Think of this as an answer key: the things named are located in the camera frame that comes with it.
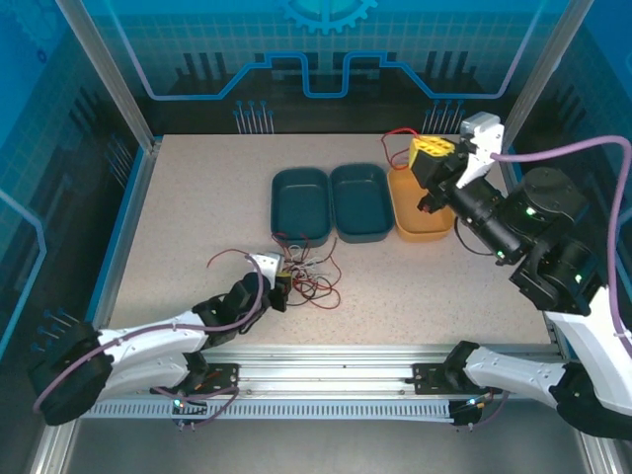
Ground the thin white cable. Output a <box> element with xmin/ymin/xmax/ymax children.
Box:
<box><xmin>282</xmin><ymin>243</ymin><xmax>328</xmax><ymax>278</ymax></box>

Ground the orange plastic bin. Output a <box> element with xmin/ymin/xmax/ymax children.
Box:
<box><xmin>387</xmin><ymin>165</ymin><xmax>455</xmax><ymax>243</ymax></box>

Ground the teal plastic bin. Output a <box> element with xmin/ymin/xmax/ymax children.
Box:
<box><xmin>270</xmin><ymin>167</ymin><xmax>331</xmax><ymax>248</ymax></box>
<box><xmin>328</xmin><ymin>162</ymin><xmax>396</xmax><ymax>244</ymax></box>

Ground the grey steel sheet panel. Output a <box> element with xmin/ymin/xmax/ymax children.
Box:
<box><xmin>63</xmin><ymin>419</ymin><xmax>593</xmax><ymax>474</ymax></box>

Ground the thin black right gripper wire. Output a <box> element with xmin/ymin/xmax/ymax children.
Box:
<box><xmin>453</xmin><ymin>219</ymin><xmax>498</xmax><ymax>258</ymax></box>

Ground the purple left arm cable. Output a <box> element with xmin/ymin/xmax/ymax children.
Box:
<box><xmin>32</xmin><ymin>254</ymin><xmax>264</xmax><ymax>429</ymax></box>

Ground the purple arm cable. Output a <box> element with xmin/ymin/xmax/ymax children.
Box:
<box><xmin>473</xmin><ymin>135</ymin><xmax>632</xmax><ymax>431</ymax></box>
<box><xmin>32</xmin><ymin>254</ymin><xmax>264</xmax><ymax>429</ymax></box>

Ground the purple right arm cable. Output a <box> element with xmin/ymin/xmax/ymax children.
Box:
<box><xmin>473</xmin><ymin>135</ymin><xmax>632</xmax><ymax>431</ymax></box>

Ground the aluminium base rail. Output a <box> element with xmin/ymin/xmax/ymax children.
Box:
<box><xmin>197</xmin><ymin>343</ymin><xmax>564</xmax><ymax>401</ymax></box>

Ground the white slotted cable duct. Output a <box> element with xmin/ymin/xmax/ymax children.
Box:
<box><xmin>78</xmin><ymin>398</ymin><xmax>455</xmax><ymax>421</ymax></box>

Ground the aluminium frame post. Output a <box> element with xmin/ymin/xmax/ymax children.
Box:
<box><xmin>496</xmin><ymin>0</ymin><xmax>593</xmax><ymax>152</ymax></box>
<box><xmin>53</xmin><ymin>0</ymin><xmax>164</xmax><ymax>152</ymax></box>

